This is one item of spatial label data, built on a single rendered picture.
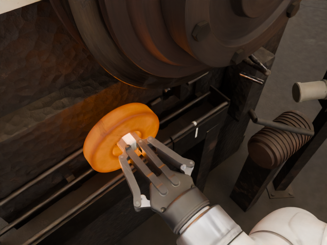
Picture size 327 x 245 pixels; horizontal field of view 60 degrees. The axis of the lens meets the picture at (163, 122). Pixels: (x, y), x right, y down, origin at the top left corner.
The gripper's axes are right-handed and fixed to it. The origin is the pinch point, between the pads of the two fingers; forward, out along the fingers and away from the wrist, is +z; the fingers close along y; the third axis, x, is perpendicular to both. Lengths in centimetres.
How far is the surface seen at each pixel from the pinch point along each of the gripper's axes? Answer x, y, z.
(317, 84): -14, 58, -11
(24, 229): -22.1, -25.5, 5.3
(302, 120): -31, 60, -14
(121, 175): -14.3, -2.3, -0.6
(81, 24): 24.5, -2.4, 1.2
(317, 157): -84, 96, -24
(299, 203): -83, 68, -33
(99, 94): 1.8, 1.2, 9.7
